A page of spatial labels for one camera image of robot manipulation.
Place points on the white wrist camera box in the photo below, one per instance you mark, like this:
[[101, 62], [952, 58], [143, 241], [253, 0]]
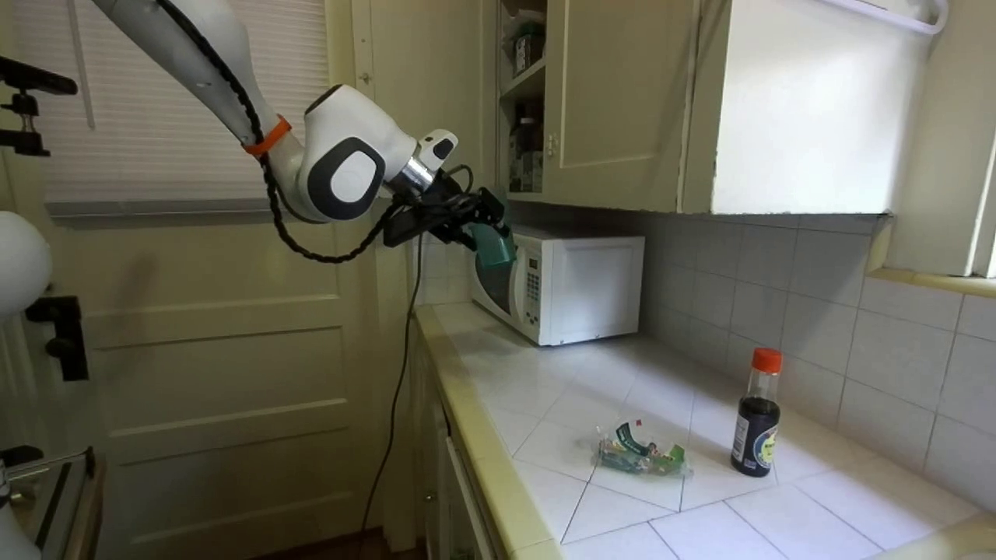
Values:
[[437, 147]]

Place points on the dark sauce bottle red cap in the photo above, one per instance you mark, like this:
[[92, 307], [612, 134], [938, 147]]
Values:
[[756, 416]]

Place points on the cream upper cabinet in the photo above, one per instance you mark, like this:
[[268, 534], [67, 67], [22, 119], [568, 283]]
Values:
[[710, 106]]

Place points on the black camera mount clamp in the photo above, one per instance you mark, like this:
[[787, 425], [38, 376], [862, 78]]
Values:
[[67, 343]]

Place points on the teal translucent plastic cup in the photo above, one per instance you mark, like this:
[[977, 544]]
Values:
[[489, 244]]

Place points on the window with white blinds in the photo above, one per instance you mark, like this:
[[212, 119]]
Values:
[[130, 140]]

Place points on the cream panelled door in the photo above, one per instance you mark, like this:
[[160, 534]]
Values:
[[233, 389]]

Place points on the white microwave oven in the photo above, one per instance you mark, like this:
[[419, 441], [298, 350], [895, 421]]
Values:
[[564, 288]]

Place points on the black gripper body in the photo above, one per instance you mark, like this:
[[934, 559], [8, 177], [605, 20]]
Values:
[[440, 211]]

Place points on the crumpled green plastic wrapper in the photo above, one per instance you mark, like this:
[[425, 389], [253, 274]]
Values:
[[630, 456]]

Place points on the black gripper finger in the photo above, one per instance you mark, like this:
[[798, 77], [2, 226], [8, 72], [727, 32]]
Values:
[[489, 211]]

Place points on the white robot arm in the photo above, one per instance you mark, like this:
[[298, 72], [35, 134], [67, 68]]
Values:
[[348, 143]]

